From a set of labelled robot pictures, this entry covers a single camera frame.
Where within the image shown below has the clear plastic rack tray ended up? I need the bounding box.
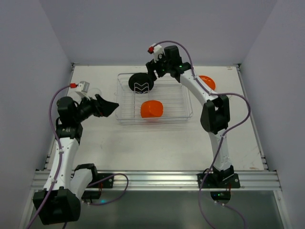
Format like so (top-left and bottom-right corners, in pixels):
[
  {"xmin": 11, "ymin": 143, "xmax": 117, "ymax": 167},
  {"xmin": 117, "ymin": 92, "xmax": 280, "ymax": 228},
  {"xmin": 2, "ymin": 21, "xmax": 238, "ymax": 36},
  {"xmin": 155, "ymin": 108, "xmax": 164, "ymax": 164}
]
[{"xmin": 114, "ymin": 71, "xmax": 194, "ymax": 126}]

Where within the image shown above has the orange plate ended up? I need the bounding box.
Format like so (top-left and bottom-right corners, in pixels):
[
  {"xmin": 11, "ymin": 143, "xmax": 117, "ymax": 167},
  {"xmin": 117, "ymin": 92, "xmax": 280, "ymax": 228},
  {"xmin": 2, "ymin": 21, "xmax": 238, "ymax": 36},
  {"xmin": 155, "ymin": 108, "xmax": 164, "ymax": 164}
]
[{"xmin": 199, "ymin": 75, "xmax": 216, "ymax": 91}]

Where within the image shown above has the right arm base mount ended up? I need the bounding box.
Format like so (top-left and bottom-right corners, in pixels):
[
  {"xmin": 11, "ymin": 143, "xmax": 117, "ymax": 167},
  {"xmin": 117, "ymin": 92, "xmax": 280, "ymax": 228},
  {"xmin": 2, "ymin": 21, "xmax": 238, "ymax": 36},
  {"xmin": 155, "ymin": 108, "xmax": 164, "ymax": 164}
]
[{"xmin": 197, "ymin": 166, "xmax": 241, "ymax": 204}]

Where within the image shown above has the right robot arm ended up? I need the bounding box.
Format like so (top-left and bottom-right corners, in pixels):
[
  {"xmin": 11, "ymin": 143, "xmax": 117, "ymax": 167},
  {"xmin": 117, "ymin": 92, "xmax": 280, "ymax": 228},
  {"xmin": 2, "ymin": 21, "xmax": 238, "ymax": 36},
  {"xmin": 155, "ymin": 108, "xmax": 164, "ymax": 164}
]
[{"xmin": 146, "ymin": 44, "xmax": 234, "ymax": 188}]

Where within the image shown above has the aluminium frame rail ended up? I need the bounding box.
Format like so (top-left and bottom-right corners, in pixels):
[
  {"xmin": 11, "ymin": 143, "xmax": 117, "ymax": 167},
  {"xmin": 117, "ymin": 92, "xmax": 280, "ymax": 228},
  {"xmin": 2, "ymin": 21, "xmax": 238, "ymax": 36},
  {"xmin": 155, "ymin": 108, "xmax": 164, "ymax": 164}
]
[{"xmin": 30, "ymin": 169, "xmax": 282, "ymax": 191}]

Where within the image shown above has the black plate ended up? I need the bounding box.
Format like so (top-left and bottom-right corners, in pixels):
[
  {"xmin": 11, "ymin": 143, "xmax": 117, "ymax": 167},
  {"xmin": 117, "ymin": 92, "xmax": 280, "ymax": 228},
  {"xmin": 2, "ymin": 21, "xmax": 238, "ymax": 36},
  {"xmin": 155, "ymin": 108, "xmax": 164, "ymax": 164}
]
[{"xmin": 128, "ymin": 73, "xmax": 154, "ymax": 94}]

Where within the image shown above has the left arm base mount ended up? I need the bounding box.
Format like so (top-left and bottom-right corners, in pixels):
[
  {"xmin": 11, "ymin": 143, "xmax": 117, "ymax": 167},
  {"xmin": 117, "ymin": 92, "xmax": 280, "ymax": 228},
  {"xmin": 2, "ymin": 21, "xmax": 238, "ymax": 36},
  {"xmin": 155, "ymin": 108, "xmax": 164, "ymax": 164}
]
[{"xmin": 78, "ymin": 169, "xmax": 114, "ymax": 206}]

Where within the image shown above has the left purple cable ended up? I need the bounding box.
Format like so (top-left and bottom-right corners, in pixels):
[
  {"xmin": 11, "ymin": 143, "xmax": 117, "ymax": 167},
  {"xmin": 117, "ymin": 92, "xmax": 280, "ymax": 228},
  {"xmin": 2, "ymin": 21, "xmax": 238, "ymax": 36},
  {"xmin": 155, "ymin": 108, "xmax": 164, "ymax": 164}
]
[{"xmin": 25, "ymin": 83, "xmax": 78, "ymax": 229}]

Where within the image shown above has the purple cable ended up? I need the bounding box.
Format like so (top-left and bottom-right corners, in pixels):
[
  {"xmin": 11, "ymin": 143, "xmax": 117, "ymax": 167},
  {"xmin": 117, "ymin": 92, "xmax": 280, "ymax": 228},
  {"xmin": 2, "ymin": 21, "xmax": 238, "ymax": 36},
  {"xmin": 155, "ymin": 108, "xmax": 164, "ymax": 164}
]
[
  {"xmin": 148, "ymin": 40, "xmax": 251, "ymax": 229},
  {"xmin": 25, "ymin": 83, "xmax": 78, "ymax": 229}
]

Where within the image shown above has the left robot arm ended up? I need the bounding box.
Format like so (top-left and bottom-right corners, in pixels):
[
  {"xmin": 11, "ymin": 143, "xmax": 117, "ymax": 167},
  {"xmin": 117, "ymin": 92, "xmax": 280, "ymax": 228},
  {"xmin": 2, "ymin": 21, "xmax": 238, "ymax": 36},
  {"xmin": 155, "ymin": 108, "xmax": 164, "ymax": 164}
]
[{"xmin": 33, "ymin": 94, "xmax": 119, "ymax": 225}]

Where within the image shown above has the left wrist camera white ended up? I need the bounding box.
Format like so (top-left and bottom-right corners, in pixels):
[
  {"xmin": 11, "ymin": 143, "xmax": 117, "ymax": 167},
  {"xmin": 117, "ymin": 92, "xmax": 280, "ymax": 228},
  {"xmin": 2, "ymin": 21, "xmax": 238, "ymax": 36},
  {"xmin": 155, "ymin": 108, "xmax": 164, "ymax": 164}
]
[{"xmin": 75, "ymin": 81, "xmax": 90, "ymax": 98}]

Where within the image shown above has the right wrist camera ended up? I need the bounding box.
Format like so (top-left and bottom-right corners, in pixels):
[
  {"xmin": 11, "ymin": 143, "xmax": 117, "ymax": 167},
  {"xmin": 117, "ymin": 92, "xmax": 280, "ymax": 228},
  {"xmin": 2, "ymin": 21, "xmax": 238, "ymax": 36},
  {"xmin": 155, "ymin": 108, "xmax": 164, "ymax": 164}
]
[{"xmin": 152, "ymin": 43, "xmax": 164, "ymax": 62}]

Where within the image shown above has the white wire dish rack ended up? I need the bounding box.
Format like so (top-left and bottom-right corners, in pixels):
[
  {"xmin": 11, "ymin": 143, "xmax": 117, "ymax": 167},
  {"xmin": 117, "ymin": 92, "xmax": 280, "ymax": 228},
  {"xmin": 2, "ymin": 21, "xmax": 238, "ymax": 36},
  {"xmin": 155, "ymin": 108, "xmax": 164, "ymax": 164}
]
[{"xmin": 115, "ymin": 73, "xmax": 193, "ymax": 125}]

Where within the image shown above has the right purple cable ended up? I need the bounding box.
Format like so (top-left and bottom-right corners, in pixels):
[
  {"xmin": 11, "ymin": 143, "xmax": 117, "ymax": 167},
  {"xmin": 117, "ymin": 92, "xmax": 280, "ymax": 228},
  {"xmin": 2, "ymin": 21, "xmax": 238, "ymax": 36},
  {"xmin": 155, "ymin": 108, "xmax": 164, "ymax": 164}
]
[{"xmin": 148, "ymin": 40, "xmax": 251, "ymax": 229}]

